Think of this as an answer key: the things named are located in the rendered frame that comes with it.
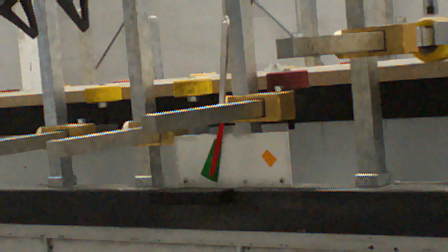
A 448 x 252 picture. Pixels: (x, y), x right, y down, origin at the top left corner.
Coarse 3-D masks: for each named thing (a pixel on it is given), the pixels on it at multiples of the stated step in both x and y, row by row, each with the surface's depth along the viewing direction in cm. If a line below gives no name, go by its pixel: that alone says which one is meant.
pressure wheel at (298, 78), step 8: (272, 72) 202; (280, 72) 201; (288, 72) 201; (296, 72) 201; (304, 72) 202; (272, 80) 202; (280, 80) 201; (288, 80) 201; (296, 80) 201; (304, 80) 202; (272, 88) 202; (288, 88) 201; (296, 88) 201; (304, 88) 202; (288, 120) 205; (288, 128) 205
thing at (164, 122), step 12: (300, 96) 205; (204, 108) 182; (216, 108) 185; (228, 108) 187; (240, 108) 190; (252, 108) 193; (300, 108) 205; (144, 120) 173; (156, 120) 172; (168, 120) 175; (180, 120) 177; (192, 120) 179; (204, 120) 182; (216, 120) 184; (228, 120) 187; (144, 132) 174; (156, 132) 172
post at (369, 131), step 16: (352, 0) 183; (368, 0) 183; (352, 16) 183; (368, 16) 183; (352, 64) 184; (368, 64) 182; (352, 80) 185; (368, 80) 183; (352, 96) 185; (368, 96) 183; (368, 112) 183; (368, 128) 183; (368, 144) 184; (368, 160) 184; (384, 160) 186
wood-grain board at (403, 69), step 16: (336, 64) 295; (384, 64) 214; (400, 64) 197; (416, 64) 195; (432, 64) 193; (160, 80) 303; (320, 80) 208; (336, 80) 206; (384, 80) 200; (0, 96) 266; (16, 96) 262; (32, 96) 259; (80, 96) 249; (128, 96) 239
